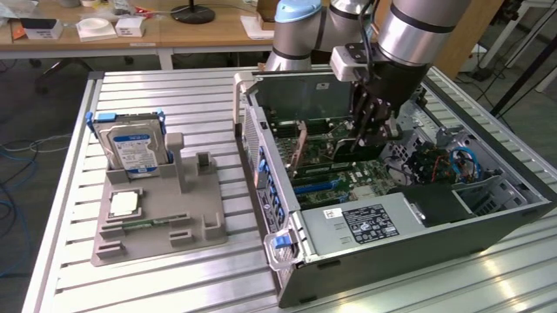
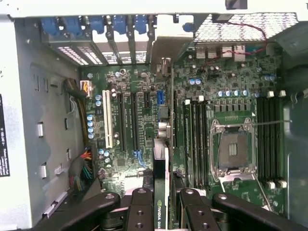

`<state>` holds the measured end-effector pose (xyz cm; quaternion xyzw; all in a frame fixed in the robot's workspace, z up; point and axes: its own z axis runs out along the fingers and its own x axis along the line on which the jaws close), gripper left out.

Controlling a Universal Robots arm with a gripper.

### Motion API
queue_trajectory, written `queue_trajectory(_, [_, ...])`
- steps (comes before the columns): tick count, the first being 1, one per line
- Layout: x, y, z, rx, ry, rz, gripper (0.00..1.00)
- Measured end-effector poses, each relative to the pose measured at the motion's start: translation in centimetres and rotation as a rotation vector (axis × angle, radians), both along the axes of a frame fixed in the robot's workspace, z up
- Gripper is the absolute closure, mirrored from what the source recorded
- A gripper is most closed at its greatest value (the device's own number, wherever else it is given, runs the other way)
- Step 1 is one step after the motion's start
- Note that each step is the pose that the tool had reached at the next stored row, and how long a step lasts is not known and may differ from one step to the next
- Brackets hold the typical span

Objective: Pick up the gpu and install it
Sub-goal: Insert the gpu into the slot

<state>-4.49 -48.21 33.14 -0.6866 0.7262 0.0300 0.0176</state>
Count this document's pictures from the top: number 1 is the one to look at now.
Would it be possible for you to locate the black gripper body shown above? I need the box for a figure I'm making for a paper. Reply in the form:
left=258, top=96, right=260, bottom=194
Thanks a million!
left=361, top=60, right=431, bottom=105

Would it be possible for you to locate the black graphics card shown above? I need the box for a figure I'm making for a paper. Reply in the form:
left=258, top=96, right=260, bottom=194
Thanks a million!
left=289, top=119, right=385, bottom=171

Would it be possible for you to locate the metal socket cover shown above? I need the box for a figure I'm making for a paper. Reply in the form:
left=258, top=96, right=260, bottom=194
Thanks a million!
left=329, top=121, right=354, bottom=140

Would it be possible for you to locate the silver drive cage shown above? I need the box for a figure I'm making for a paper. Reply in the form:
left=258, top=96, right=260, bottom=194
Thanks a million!
left=389, top=87, right=441, bottom=164

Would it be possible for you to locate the green motherboard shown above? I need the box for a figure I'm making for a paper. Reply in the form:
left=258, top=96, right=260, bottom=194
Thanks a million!
left=265, top=109, right=407, bottom=211

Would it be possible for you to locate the RAM stick with white label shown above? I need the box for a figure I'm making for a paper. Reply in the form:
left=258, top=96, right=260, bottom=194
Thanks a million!
left=294, top=161, right=356, bottom=177

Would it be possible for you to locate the long blue expansion slot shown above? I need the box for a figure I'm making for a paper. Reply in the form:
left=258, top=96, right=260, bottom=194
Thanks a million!
left=294, top=180, right=338, bottom=196

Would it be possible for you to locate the black slanted stand pole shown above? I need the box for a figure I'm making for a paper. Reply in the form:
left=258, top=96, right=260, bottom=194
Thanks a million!
left=489, top=0, right=557, bottom=117

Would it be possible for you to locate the black fan shroud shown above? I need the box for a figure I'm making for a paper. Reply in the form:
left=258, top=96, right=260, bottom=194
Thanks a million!
left=392, top=184, right=476, bottom=228

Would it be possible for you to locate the grey disk bay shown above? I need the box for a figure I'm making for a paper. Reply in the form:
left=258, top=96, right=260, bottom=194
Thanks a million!
left=452, top=175, right=531, bottom=218

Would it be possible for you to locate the grey power supply unit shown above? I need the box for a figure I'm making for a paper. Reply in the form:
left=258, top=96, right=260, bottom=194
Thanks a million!
left=300, top=192, right=427, bottom=257

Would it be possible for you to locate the white paper booklet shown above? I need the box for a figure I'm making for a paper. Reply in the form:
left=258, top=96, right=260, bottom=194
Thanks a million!
left=241, top=15, right=277, bottom=40

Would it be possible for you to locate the brown cardboard box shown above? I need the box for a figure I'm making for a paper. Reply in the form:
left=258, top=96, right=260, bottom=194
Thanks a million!
left=256, top=0, right=280, bottom=23

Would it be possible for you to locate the black open PC case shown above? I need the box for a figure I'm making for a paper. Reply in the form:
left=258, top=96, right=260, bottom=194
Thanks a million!
left=234, top=65, right=557, bottom=309

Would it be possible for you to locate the wooden desk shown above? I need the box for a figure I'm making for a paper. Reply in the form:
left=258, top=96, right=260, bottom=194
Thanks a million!
left=0, top=0, right=397, bottom=71

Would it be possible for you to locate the grey parts rack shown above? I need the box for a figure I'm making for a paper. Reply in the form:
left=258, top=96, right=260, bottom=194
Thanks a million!
left=89, top=132, right=230, bottom=268

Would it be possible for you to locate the black round lamp base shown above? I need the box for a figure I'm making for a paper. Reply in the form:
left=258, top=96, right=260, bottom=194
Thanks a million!
left=170, top=0, right=217, bottom=24

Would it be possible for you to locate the hard disk with blue carrier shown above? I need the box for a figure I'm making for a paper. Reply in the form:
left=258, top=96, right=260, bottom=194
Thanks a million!
left=85, top=110, right=169, bottom=179

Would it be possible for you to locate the green RAM stick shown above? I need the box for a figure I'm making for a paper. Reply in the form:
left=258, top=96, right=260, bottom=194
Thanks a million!
left=121, top=216, right=175, bottom=231

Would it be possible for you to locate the silver CPU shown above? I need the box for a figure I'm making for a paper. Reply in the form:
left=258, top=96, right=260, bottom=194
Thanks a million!
left=109, top=192, right=142, bottom=216

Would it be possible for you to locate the plain white box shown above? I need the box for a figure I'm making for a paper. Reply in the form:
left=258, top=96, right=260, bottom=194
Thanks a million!
left=114, top=16, right=146, bottom=38

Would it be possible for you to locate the white square dish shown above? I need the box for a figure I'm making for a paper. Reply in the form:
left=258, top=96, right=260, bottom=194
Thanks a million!
left=77, top=18, right=119, bottom=42

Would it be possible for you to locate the black office chair base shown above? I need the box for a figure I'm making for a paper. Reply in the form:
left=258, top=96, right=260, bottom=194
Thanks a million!
left=30, top=57, right=95, bottom=95

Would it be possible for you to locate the white box with dark lid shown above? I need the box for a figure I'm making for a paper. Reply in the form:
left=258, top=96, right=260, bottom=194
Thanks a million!
left=21, top=18, right=65, bottom=40

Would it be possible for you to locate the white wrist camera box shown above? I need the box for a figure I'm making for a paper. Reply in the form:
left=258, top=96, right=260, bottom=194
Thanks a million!
left=329, top=43, right=376, bottom=82

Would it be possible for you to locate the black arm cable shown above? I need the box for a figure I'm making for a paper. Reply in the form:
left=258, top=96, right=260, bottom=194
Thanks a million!
left=358, top=0, right=381, bottom=82

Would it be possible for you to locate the black and red wire bundle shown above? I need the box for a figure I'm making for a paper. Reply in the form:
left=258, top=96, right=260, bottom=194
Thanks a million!
left=412, top=148, right=453, bottom=183

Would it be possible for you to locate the blue wire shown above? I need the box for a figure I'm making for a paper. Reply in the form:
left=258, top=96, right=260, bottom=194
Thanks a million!
left=451, top=147, right=480, bottom=179

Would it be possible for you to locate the clear case handle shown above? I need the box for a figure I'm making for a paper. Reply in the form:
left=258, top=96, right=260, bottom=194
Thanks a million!
left=264, top=228, right=306, bottom=271

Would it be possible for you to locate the blue floor cable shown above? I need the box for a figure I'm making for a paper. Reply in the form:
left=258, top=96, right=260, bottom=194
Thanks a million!
left=0, top=143, right=35, bottom=278

